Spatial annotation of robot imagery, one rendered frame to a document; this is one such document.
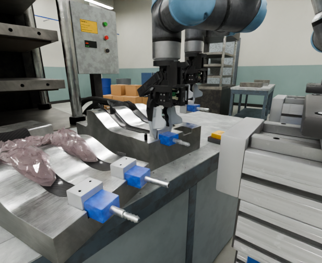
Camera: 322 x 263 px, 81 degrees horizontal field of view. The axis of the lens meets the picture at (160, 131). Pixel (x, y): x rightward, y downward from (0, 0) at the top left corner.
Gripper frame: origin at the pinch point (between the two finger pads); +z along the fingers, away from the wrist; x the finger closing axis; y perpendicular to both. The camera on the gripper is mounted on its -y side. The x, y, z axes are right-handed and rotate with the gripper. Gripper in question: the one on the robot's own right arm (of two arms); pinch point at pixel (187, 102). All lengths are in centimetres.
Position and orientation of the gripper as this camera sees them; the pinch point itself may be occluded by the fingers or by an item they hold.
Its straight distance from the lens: 85.4
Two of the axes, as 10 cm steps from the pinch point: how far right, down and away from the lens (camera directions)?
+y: 7.1, 2.0, -6.7
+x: 7.0, -2.1, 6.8
